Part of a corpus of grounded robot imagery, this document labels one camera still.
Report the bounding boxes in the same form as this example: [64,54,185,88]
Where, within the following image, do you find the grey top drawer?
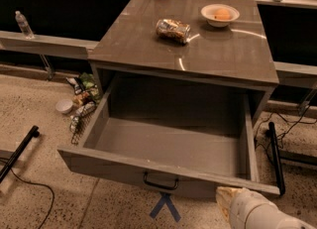
[57,73,279,198]

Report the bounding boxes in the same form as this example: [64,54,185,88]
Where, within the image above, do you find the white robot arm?
[216,186,316,229]

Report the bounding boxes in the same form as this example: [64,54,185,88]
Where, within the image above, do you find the grey cabinet with glossy top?
[89,0,278,120]

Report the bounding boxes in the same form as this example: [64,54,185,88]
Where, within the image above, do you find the blue tape cross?
[150,192,181,222]

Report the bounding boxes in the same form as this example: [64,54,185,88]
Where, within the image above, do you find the black stand bar right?
[268,122,285,196]

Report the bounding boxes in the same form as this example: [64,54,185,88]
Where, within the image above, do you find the black stand bar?
[268,122,285,196]
[0,125,40,183]

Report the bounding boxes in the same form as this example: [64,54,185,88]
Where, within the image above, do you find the grey side shelf right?
[274,61,317,89]

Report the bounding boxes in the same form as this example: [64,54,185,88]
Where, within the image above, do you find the grey side shelf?
[0,31,98,59]
[274,61,317,89]

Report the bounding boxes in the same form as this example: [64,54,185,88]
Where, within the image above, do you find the snack packets on floor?
[64,75,101,134]

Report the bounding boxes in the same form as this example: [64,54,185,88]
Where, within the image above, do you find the green snack bag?
[79,72,96,89]

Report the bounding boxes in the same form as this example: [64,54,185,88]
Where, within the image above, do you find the orange fruit in bowl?
[215,8,231,21]

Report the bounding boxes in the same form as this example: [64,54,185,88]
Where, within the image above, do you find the small white bowl on floor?
[55,99,73,114]

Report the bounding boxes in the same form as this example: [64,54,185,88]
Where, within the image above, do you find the black stand bar left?
[0,125,40,183]

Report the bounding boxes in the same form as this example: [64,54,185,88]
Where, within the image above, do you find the grey side shelf left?
[0,31,98,59]

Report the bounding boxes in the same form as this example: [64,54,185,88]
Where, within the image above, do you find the clear plastic water bottle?
[15,11,34,39]

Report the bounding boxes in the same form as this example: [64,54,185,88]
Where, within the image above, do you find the black drawer handle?
[143,172,179,191]

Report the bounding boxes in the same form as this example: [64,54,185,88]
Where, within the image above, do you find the black wire basket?
[69,102,96,145]

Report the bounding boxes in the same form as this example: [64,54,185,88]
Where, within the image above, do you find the black cable left floor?
[0,157,55,229]

